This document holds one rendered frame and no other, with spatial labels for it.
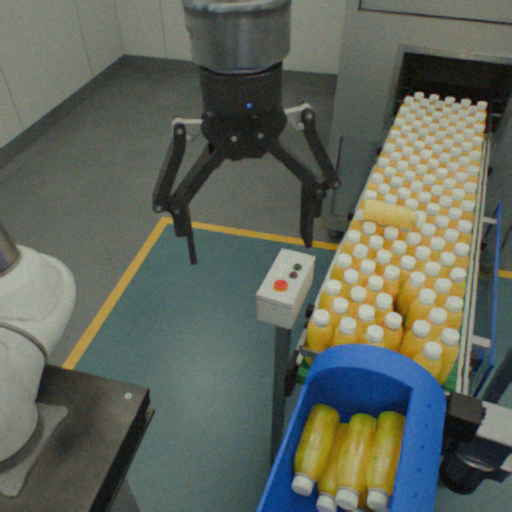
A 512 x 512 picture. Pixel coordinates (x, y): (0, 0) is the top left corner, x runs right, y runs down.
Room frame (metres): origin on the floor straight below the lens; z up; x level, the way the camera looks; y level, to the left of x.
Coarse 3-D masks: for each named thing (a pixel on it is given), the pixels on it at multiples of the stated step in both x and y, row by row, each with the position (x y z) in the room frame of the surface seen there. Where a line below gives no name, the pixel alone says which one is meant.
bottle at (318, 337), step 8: (312, 320) 0.80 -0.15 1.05; (328, 320) 0.80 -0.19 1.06; (312, 328) 0.78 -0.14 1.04; (320, 328) 0.78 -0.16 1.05; (328, 328) 0.78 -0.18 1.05; (312, 336) 0.77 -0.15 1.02; (320, 336) 0.77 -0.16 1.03; (328, 336) 0.77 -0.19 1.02; (312, 344) 0.77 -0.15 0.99; (320, 344) 0.76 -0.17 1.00; (328, 344) 0.78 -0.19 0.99; (312, 360) 0.77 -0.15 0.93
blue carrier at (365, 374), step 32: (352, 352) 0.57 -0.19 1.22; (384, 352) 0.56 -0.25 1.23; (320, 384) 0.61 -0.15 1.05; (352, 384) 0.58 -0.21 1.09; (384, 384) 0.56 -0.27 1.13; (416, 384) 0.50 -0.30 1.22; (416, 416) 0.44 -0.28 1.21; (288, 448) 0.46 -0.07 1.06; (416, 448) 0.39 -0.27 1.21; (288, 480) 0.41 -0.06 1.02; (416, 480) 0.34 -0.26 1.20
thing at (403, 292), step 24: (432, 120) 1.94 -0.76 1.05; (480, 120) 1.92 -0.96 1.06; (384, 144) 1.78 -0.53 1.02; (408, 144) 1.73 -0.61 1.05; (432, 144) 1.71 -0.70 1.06; (456, 144) 1.72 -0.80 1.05; (384, 168) 1.54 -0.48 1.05; (408, 168) 1.56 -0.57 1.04; (432, 168) 1.53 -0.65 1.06; (432, 216) 1.25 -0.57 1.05; (360, 240) 1.15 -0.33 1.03; (384, 240) 1.13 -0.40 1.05; (456, 240) 1.12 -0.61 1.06; (336, 264) 1.02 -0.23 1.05; (384, 264) 1.01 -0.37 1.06; (456, 264) 1.04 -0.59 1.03; (384, 288) 0.94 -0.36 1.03; (408, 288) 0.93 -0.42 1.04; (432, 288) 0.92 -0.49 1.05; (456, 288) 0.93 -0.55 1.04
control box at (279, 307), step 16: (288, 256) 1.00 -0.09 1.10; (304, 256) 1.00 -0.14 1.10; (272, 272) 0.93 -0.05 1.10; (288, 272) 0.93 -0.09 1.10; (304, 272) 0.93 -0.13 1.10; (272, 288) 0.87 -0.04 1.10; (288, 288) 0.87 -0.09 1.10; (304, 288) 0.91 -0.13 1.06; (272, 304) 0.83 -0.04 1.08; (288, 304) 0.82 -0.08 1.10; (272, 320) 0.83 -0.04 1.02; (288, 320) 0.82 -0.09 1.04
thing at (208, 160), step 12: (228, 132) 0.42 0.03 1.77; (228, 144) 0.41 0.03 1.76; (204, 156) 0.42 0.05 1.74; (216, 156) 0.41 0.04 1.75; (192, 168) 0.43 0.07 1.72; (204, 168) 0.41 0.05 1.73; (216, 168) 0.41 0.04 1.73; (192, 180) 0.41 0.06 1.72; (204, 180) 0.41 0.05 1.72; (180, 192) 0.41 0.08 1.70; (192, 192) 0.41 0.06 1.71; (180, 204) 0.40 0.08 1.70
